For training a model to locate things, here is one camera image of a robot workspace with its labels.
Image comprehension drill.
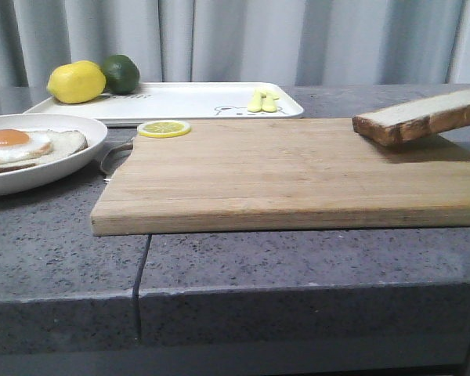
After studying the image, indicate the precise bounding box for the white bread slice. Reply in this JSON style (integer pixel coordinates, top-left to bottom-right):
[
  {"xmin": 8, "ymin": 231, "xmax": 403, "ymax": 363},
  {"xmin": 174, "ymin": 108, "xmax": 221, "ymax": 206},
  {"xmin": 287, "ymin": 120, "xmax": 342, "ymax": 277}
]
[{"xmin": 352, "ymin": 89, "xmax": 470, "ymax": 146}]

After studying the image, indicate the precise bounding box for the white round plate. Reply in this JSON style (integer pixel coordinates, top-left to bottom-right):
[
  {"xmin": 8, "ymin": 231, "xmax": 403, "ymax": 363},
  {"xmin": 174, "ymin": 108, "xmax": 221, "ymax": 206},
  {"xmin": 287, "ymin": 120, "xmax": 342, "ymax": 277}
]
[{"xmin": 0, "ymin": 114, "xmax": 108, "ymax": 196}]

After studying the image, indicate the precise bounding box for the white rectangular tray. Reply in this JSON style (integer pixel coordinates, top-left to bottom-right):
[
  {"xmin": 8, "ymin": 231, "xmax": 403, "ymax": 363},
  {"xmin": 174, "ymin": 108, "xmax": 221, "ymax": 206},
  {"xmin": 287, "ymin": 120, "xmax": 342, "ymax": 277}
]
[{"xmin": 26, "ymin": 82, "xmax": 303, "ymax": 128}]

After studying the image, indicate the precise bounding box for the bottom bread slice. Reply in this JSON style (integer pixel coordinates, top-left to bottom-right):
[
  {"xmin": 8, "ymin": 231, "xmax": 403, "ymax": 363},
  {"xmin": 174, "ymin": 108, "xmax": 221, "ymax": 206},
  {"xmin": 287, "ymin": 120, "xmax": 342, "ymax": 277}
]
[{"xmin": 0, "ymin": 130, "xmax": 88, "ymax": 173}]

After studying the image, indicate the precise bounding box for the wooden cutting board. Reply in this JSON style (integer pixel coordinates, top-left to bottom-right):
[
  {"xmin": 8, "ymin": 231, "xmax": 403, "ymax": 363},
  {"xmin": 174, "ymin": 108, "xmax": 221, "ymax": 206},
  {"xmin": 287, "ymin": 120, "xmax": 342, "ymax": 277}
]
[{"xmin": 90, "ymin": 118, "xmax": 470, "ymax": 236}]

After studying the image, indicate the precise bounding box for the lemon slice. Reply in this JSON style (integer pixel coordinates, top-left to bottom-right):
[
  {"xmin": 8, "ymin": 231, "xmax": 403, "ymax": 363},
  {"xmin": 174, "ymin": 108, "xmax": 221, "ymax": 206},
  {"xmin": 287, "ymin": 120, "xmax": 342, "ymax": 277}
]
[{"xmin": 137, "ymin": 120, "xmax": 191, "ymax": 138}]

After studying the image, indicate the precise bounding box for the grey curtain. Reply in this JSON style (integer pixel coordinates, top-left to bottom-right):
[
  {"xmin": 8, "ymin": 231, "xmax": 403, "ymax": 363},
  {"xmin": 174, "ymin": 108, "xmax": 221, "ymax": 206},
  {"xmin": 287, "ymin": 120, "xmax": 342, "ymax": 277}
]
[{"xmin": 0, "ymin": 1, "xmax": 470, "ymax": 87}]

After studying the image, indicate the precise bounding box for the green lime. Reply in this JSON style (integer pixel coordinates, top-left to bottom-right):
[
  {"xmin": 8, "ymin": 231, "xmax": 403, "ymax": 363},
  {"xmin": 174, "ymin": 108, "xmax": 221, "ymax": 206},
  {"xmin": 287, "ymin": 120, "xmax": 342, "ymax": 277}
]
[{"xmin": 101, "ymin": 54, "xmax": 140, "ymax": 95}]

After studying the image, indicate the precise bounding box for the yellow lemon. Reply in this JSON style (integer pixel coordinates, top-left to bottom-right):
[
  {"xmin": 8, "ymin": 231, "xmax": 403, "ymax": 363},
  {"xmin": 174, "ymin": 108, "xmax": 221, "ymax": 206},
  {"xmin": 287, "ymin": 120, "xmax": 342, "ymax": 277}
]
[{"xmin": 46, "ymin": 60, "xmax": 106, "ymax": 104}]

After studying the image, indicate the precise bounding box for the fried egg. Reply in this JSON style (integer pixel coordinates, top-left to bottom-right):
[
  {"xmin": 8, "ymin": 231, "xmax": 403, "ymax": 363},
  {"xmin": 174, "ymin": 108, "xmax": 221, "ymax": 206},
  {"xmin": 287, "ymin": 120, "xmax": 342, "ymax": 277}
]
[{"xmin": 0, "ymin": 129, "xmax": 52, "ymax": 165}]

